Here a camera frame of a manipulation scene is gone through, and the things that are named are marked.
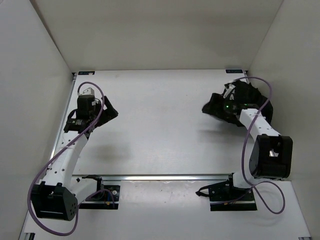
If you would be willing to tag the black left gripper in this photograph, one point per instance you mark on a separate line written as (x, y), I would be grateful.
(109, 112)

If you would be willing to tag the black pleated skirt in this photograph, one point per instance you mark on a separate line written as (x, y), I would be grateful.
(244, 96)

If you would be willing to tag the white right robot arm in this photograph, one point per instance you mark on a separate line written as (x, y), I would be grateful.
(266, 154)

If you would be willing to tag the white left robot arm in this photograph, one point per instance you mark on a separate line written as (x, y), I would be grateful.
(58, 194)

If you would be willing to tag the left blue table label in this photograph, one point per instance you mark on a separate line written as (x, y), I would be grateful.
(86, 73)

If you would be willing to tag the blue table label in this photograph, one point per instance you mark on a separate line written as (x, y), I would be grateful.
(234, 71)
(86, 73)

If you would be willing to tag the right blue table label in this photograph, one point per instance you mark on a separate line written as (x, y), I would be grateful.
(234, 71)

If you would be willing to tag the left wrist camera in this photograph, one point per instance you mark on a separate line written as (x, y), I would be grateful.
(88, 92)

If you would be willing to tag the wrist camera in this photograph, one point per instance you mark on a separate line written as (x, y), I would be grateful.
(228, 90)
(88, 92)

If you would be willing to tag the aluminium front rail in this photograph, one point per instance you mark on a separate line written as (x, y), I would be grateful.
(165, 177)

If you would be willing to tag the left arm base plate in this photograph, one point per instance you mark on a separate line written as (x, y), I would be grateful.
(104, 200)

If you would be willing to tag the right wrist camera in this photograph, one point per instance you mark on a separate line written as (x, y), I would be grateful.
(228, 90)

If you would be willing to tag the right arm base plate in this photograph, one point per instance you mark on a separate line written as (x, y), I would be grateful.
(226, 198)

